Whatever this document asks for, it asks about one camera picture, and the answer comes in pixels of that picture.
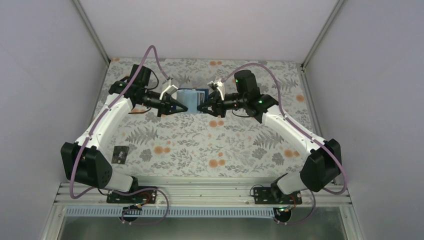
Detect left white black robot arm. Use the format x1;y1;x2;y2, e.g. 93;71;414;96
60;64;188;194

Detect black credit card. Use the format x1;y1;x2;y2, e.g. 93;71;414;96
111;145;130;165

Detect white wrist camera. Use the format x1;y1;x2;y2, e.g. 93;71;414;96
159;79;179;100
207;78;226;101

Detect aluminium rail frame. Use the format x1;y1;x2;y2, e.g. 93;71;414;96
54;176;353;207

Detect floral patterned table mat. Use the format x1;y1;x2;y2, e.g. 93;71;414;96
95;58;313;178

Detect blue leather card holder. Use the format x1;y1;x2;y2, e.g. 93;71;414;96
172;88;209;115

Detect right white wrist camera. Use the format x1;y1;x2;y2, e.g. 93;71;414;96
207;78;226;101

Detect slotted cable duct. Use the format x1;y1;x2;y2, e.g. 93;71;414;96
64;206;274;219

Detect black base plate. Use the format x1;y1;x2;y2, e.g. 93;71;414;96
249;185;303;205
106;186;158;205

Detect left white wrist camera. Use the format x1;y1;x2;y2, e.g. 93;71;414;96
159;79;179;100

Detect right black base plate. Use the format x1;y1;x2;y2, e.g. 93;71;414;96
249;185;303;205

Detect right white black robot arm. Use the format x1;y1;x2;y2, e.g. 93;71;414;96
197;69;342;195

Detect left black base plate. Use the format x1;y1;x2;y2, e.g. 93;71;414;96
106;186;158;205

